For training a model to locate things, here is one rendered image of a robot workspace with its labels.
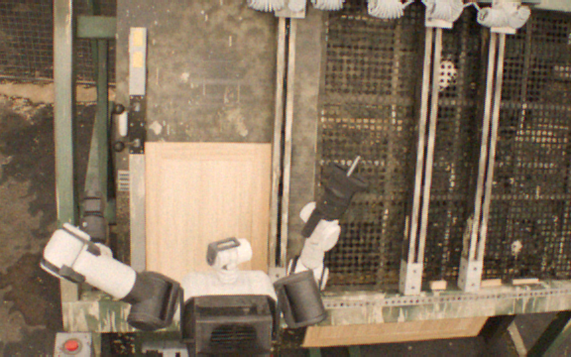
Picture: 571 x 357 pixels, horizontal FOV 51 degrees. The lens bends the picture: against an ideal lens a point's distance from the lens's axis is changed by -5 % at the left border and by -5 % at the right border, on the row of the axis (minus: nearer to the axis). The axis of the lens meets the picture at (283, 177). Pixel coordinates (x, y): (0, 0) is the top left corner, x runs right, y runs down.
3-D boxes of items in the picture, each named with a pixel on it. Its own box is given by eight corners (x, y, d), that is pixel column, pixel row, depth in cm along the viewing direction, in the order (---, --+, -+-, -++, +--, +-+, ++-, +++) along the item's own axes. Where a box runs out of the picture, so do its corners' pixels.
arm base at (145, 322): (164, 340, 173) (174, 329, 165) (121, 328, 170) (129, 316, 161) (174, 293, 182) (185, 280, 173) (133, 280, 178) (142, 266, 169)
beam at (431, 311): (66, 320, 225) (62, 332, 214) (65, 290, 222) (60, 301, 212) (583, 298, 265) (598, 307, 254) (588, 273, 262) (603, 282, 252)
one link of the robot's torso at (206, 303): (290, 410, 170) (301, 302, 158) (170, 415, 164) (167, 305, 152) (275, 347, 198) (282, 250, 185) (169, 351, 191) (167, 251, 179)
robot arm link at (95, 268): (49, 275, 148) (118, 309, 161) (75, 229, 150) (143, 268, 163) (36, 262, 157) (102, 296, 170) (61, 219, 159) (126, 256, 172)
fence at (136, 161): (132, 296, 221) (132, 300, 217) (131, 28, 202) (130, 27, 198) (146, 296, 222) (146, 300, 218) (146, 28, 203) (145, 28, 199)
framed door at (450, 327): (301, 342, 289) (302, 346, 287) (322, 271, 251) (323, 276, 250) (475, 331, 305) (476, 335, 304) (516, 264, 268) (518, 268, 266)
